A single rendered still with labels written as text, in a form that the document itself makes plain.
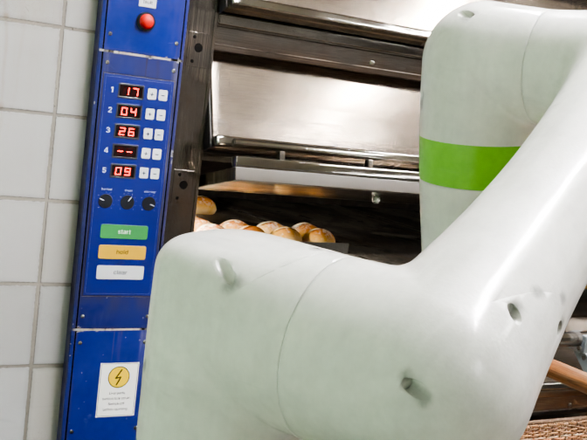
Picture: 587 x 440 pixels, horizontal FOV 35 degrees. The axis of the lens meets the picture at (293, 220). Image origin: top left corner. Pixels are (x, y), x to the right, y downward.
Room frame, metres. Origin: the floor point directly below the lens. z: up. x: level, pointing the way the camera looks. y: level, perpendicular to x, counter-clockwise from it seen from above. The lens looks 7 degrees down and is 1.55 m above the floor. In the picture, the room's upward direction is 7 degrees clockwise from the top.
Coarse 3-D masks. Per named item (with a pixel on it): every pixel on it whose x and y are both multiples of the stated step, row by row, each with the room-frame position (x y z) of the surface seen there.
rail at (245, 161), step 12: (240, 156) 1.65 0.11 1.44; (264, 168) 1.67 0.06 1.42; (276, 168) 1.68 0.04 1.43; (288, 168) 1.69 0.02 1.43; (300, 168) 1.71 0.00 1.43; (312, 168) 1.72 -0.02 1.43; (324, 168) 1.73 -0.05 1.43; (336, 168) 1.74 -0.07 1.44; (348, 168) 1.76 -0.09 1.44; (360, 168) 1.77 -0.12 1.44; (372, 168) 1.79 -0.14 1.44; (408, 180) 1.83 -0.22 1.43
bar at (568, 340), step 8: (568, 336) 1.75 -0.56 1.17; (576, 336) 1.76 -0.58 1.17; (584, 336) 1.76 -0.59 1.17; (560, 344) 1.74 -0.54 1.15; (568, 344) 1.75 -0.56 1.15; (576, 344) 1.76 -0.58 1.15; (584, 344) 1.76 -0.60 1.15; (576, 352) 1.78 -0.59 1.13; (584, 352) 1.76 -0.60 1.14; (584, 360) 1.76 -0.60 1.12; (584, 368) 1.76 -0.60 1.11
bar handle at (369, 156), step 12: (240, 144) 1.69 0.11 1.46; (252, 144) 1.71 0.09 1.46; (264, 144) 1.72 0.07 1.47; (276, 144) 1.73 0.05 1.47; (288, 144) 1.75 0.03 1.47; (276, 156) 1.74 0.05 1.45; (336, 156) 1.80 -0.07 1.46; (348, 156) 1.81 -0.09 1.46; (360, 156) 1.82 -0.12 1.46; (372, 156) 1.84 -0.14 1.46
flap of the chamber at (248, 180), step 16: (208, 176) 1.74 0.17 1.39; (224, 176) 1.67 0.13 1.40; (240, 176) 1.64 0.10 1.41; (256, 176) 1.66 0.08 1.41; (272, 176) 1.67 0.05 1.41; (288, 176) 1.69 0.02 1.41; (304, 176) 1.71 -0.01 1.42; (320, 176) 1.72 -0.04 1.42; (336, 176) 1.74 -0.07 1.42; (352, 176) 1.76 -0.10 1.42; (256, 192) 1.85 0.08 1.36; (272, 192) 1.85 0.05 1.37; (288, 192) 1.84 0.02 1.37; (304, 192) 1.84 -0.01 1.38; (320, 192) 1.83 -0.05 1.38; (336, 192) 1.82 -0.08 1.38; (352, 192) 1.82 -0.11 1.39; (368, 192) 1.81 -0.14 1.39; (384, 192) 1.81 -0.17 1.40; (400, 192) 1.81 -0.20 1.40; (416, 192) 1.83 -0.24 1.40
